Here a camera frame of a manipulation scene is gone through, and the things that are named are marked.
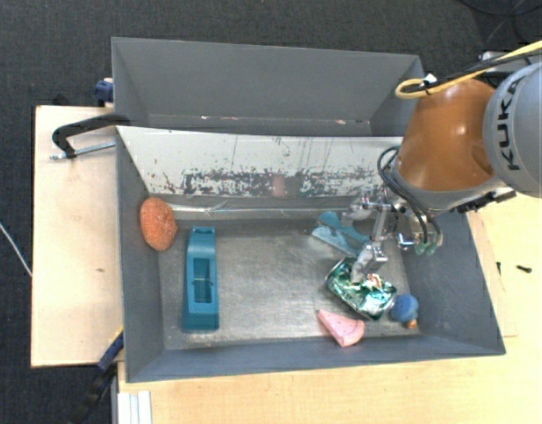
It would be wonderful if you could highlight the blue toy bird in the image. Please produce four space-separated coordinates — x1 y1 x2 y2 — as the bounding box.
388 292 420 329

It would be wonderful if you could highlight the light blue plastic piece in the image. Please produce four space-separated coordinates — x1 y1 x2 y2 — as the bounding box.
311 210 372 259

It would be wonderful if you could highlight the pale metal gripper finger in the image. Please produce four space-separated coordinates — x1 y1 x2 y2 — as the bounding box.
350 243 389 284

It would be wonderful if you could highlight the crushed green can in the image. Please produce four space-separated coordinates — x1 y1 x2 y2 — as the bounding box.
326 256 398 322

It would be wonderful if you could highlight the pink wedge sponge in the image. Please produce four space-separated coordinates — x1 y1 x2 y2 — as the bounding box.
317 309 366 348

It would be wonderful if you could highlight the orange scouring pad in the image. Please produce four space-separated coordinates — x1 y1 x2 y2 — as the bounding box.
139 197 179 252

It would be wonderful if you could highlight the blue plastic tape dispenser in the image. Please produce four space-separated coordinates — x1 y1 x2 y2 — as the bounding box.
181 225 221 333

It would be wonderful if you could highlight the grey metal bin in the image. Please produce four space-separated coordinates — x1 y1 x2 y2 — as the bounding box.
110 36 507 383

